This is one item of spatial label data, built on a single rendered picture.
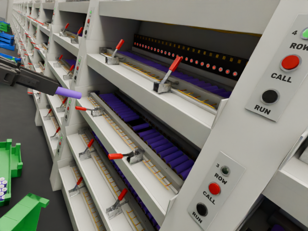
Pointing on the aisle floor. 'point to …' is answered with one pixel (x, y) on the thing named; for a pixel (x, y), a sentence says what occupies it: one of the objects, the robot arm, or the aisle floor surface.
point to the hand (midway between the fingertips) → (37, 81)
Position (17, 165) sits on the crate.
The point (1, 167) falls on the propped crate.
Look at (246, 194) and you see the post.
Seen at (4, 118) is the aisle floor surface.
